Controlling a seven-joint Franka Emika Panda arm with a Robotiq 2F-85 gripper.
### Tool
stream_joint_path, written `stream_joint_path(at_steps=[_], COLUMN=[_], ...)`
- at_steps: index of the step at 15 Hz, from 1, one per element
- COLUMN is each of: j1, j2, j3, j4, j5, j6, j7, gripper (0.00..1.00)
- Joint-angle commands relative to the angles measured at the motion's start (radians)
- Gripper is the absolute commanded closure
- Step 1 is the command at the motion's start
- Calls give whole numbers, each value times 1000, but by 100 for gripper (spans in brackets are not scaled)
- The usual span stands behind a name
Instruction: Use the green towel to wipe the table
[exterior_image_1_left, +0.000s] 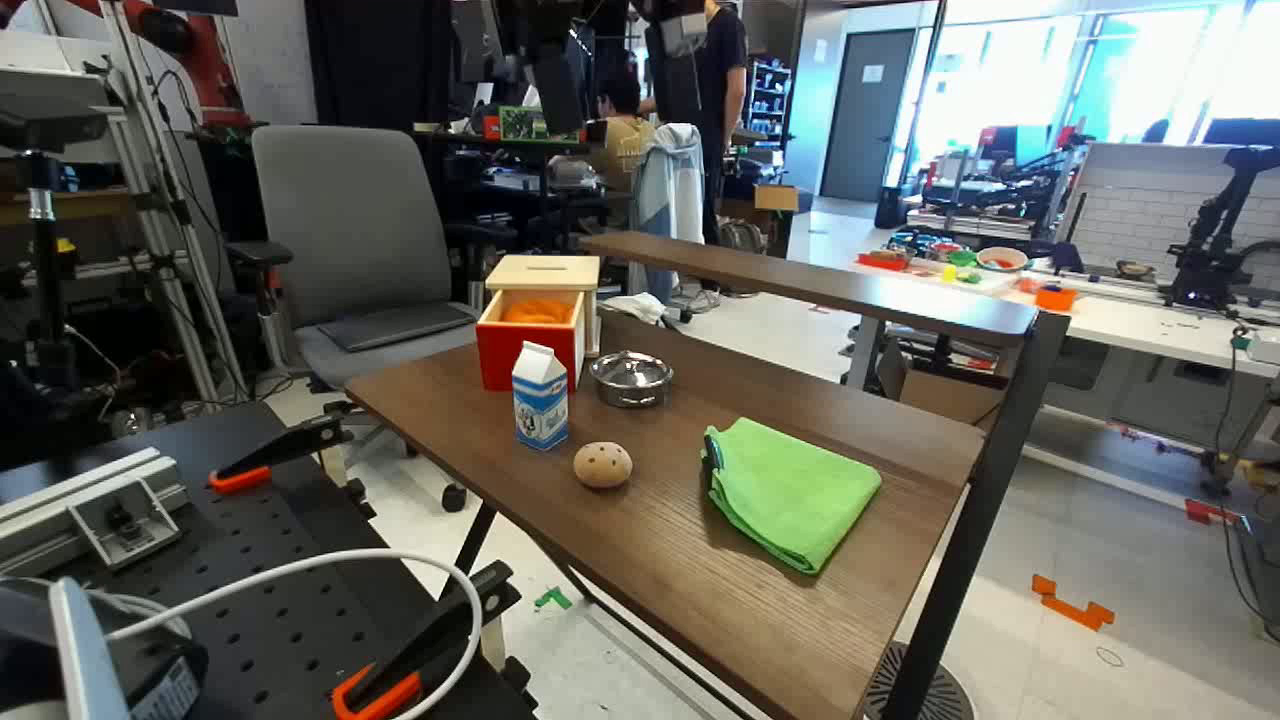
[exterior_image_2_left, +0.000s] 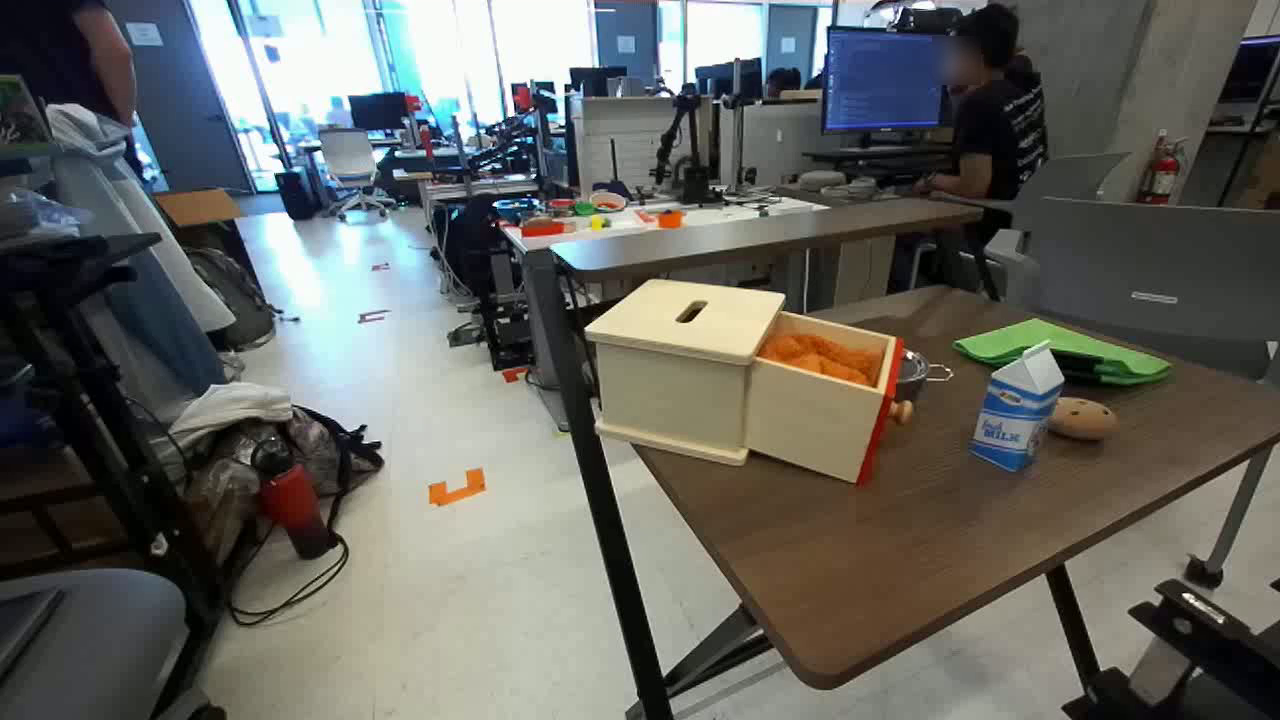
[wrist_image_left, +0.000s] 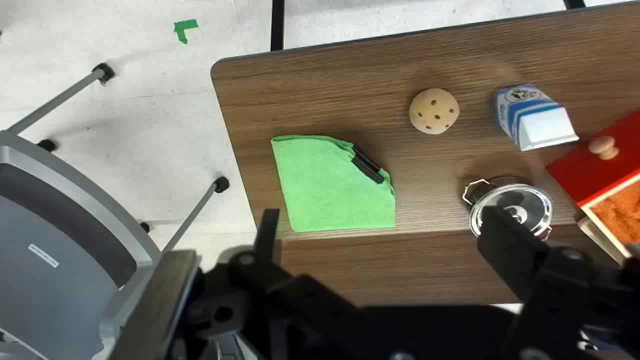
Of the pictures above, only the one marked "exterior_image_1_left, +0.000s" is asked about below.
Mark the green microfibre towel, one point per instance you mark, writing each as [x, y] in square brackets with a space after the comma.
[793, 495]

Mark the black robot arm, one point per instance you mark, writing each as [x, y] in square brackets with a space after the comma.
[1204, 240]

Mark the small metal bowl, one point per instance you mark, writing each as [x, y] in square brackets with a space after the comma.
[631, 379]

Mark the blue white milk carton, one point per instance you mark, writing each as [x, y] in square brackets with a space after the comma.
[540, 400]

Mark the brown round potato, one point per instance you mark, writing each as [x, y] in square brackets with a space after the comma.
[603, 464]

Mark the orange wooden box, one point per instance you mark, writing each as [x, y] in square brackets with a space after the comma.
[528, 335]

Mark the cluttered black shelf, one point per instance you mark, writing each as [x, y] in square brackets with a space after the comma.
[514, 186]

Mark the person in black shirt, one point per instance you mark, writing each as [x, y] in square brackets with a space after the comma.
[720, 82]

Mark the grey office chair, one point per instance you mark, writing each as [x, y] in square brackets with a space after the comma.
[355, 220]

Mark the grey door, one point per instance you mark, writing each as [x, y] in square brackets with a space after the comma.
[866, 113]

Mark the black orange clamp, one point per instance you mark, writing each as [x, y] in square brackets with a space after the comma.
[285, 447]
[413, 661]

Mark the black metal table leg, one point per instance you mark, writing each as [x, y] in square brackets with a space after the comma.
[974, 532]

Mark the grey round floor base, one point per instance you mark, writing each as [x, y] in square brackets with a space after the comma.
[940, 698]

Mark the black perforated breadboard table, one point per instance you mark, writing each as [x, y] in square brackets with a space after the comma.
[266, 635]

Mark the white board panel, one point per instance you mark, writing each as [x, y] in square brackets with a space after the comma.
[1132, 202]

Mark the white lab table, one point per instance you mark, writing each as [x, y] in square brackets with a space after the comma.
[1163, 324]

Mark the grey metal rack frame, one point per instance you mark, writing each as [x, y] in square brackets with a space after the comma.
[164, 227]

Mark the aluminium extrusion rail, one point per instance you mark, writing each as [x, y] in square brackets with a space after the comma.
[81, 489]

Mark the grey camera device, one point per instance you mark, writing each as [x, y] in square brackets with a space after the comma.
[81, 654]

